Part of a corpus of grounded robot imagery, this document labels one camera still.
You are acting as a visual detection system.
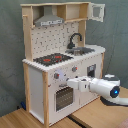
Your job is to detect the grey toy sink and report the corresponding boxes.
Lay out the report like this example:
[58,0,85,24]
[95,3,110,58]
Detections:
[66,47,94,56]

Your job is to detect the oven door with window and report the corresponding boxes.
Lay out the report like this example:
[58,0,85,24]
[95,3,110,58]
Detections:
[48,80,81,117]

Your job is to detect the white microwave door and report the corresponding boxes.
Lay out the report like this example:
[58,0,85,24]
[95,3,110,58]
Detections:
[88,3,105,22]

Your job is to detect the black toy faucet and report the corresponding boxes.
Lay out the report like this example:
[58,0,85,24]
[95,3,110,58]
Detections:
[67,33,82,49]

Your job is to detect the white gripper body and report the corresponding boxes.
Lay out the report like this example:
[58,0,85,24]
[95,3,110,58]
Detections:
[67,76,91,92]

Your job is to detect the wooden toy kitchen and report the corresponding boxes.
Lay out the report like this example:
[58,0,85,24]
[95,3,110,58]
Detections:
[22,2,105,128]

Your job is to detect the red stove knob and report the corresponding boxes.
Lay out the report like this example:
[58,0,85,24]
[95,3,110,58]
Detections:
[71,65,78,73]
[54,73,60,79]

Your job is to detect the grey range hood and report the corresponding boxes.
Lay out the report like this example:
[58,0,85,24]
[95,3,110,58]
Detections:
[35,6,64,27]

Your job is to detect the grey ice dispenser panel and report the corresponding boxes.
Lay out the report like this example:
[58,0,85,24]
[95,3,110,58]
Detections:
[87,65,96,77]

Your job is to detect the left red stove knob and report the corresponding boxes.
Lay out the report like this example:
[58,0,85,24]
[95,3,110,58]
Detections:
[54,73,60,79]

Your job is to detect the right red stove knob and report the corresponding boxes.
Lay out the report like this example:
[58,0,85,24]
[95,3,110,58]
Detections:
[71,65,78,73]

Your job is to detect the black stovetop red burners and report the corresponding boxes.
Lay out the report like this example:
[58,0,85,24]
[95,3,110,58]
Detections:
[34,53,70,66]

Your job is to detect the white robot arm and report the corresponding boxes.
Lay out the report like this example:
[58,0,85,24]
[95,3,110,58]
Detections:
[67,74,128,107]

